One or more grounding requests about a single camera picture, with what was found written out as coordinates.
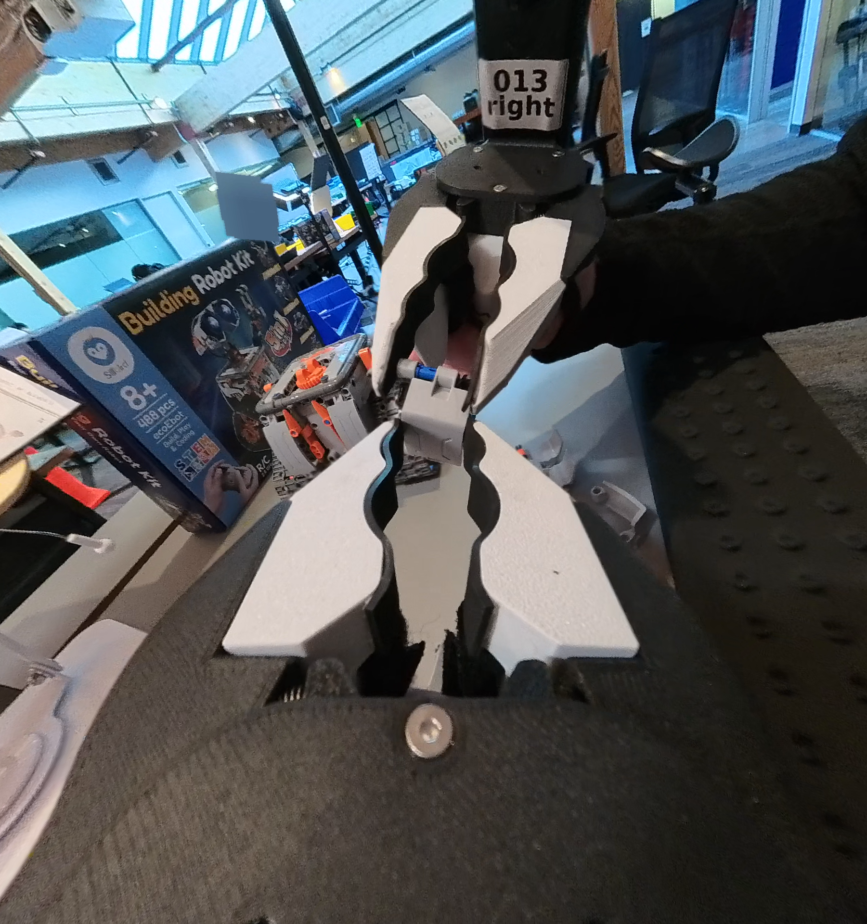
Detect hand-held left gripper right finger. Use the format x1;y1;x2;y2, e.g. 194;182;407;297
466;422;641;677

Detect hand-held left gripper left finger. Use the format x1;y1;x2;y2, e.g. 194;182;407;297
224;422;405;682

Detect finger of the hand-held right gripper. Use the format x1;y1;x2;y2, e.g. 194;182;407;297
369;207;467;399
467;217;576;414

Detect blue connector pin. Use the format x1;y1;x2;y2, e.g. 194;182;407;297
398;361;463;388

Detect grey orange tracked toy robot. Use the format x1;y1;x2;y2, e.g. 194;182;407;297
256;335;384;485

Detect blue plastic bin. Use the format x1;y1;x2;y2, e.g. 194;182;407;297
298;278;365;347

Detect grey curved toy part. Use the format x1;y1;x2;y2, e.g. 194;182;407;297
585;484;654;544

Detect black office chair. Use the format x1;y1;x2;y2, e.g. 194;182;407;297
607;0;745;218

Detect black foam pad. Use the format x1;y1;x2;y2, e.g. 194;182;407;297
621;335;867;924

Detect blue robot kit box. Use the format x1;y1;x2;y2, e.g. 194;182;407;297
0;239;326;535

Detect white book stand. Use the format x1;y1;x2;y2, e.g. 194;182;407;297
0;527;153;867

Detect open instruction booklet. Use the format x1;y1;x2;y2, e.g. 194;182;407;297
0;351;85;485

